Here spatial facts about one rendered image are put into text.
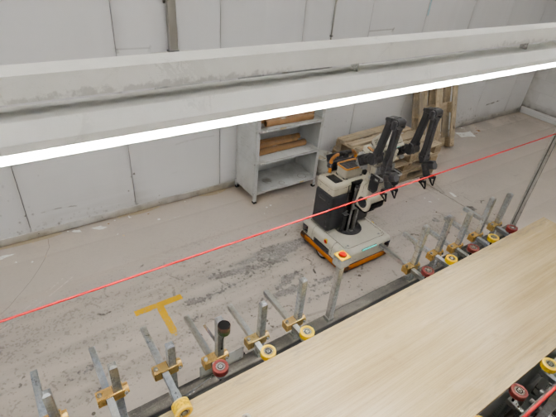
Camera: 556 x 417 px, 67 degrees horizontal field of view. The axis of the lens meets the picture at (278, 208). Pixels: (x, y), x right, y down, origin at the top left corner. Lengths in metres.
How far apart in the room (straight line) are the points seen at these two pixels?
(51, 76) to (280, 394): 1.69
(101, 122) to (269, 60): 0.41
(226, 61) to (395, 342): 1.85
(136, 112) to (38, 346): 2.93
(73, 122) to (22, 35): 3.06
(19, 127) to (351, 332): 1.95
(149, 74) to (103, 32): 3.12
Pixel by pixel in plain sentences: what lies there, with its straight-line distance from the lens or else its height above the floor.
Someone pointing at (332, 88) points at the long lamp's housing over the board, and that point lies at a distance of 1.19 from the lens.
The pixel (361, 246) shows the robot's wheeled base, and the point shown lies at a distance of 4.04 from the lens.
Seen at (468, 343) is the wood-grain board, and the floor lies 0.90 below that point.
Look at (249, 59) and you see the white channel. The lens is 1.03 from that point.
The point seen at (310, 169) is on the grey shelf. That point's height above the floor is 0.19.
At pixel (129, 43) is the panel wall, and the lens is 4.13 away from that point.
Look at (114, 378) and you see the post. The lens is 2.05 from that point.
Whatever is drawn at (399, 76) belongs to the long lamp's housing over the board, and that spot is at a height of 2.36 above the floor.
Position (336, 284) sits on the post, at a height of 1.02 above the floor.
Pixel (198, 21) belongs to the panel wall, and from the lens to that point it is 4.32.
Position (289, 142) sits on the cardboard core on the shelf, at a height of 0.59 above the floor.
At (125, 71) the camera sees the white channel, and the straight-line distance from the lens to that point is 0.93.
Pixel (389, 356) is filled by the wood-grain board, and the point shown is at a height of 0.90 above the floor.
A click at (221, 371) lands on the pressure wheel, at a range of 2.20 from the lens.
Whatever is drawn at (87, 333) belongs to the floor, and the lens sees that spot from 3.67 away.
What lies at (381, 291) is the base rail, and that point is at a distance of 3.00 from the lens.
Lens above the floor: 2.72
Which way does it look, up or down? 34 degrees down
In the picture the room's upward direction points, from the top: 6 degrees clockwise
